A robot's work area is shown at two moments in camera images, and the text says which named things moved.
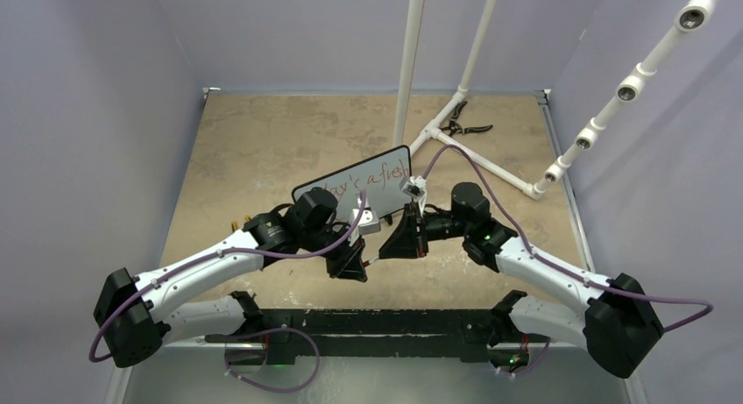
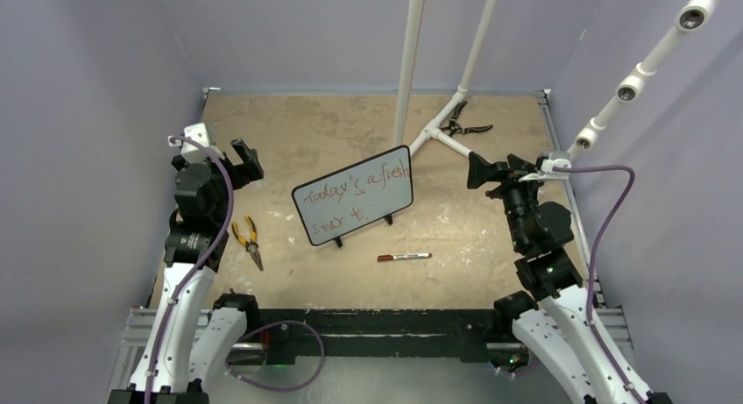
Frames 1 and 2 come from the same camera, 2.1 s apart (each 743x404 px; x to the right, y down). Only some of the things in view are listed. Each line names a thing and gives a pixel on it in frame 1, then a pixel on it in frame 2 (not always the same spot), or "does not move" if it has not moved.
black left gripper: [349, 262] → [244, 173]
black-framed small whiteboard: [379, 177] does not move
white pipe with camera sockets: [691, 16] does not move
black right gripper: [404, 243] → [481, 170]
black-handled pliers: [456, 125] does not move
